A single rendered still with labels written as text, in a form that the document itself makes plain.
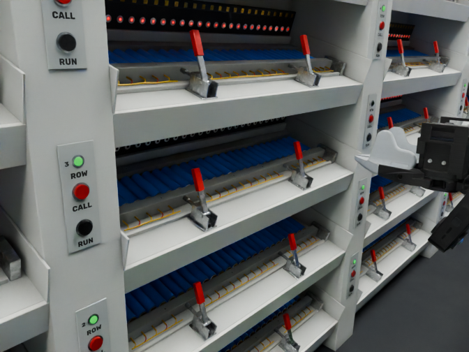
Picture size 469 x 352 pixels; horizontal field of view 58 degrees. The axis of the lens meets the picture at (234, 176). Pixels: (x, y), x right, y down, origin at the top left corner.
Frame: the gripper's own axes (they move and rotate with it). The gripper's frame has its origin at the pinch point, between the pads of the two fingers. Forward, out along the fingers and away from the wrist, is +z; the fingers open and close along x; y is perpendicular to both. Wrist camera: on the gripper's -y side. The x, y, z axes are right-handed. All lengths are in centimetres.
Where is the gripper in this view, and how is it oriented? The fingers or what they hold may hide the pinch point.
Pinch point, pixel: (363, 163)
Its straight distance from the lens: 63.6
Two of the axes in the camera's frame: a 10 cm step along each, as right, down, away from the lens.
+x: -6.8, 2.1, -7.0
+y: -0.1, -9.6, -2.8
